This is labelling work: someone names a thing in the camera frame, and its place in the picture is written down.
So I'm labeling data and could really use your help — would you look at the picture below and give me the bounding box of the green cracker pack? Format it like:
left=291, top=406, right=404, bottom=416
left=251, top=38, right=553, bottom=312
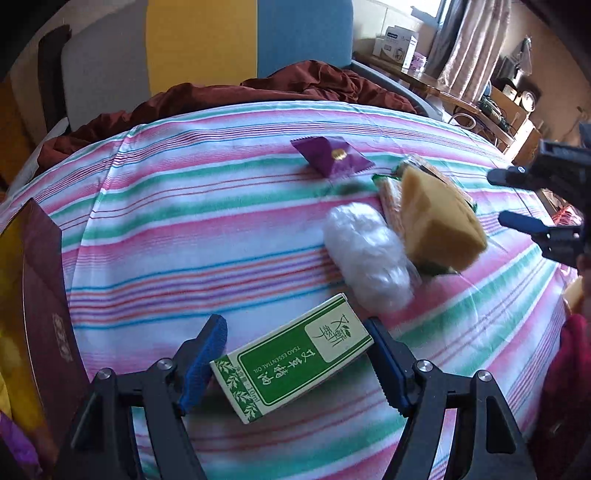
left=372, top=174, right=458, bottom=277
left=391, top=154, right=478, bottom=212

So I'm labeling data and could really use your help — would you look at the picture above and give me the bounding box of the yellow sponge block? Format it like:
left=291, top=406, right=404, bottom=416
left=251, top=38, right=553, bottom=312
left=401, top=167, right=487, bottom=271

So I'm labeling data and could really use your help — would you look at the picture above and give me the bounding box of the white plastic bag bundle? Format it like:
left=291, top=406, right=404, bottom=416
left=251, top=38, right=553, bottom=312
left=322, top=202, right=420, bottom=315

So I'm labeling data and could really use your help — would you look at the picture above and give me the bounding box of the maroon blanket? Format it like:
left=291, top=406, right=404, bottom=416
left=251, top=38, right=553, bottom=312
left=35, top=60, right=420, bottom=175

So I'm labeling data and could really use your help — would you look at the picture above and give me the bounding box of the beige patterned curtain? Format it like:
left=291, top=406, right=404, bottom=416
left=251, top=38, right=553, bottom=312
left=425, top=0, right=511, bottom=103

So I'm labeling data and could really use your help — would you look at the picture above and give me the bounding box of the purple snack packet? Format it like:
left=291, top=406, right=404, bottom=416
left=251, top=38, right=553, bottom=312
left=290, top=136, right=375, bottom=180

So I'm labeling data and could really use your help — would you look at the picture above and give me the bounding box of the green white essential oil box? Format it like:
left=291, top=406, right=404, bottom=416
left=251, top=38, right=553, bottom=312
left=211, top=293, right=374, bottom=425

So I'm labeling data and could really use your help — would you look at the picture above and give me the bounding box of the white carton on desk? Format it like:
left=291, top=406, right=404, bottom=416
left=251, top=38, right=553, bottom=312
left=373, top=26, right=419, bottom=68

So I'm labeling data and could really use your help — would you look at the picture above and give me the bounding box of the grey yellow blue headboard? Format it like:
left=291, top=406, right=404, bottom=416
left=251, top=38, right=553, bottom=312
left=61, top=1, right=353, bottom=129

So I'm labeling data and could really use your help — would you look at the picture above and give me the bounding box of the wooden desk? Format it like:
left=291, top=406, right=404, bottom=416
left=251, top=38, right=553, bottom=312
left=353, top=51, right=515, bottom=147

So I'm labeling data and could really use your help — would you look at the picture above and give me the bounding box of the gold maroon gift box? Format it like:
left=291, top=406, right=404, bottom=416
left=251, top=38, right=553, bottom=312
left=1, top=199, right=89, bottom=476

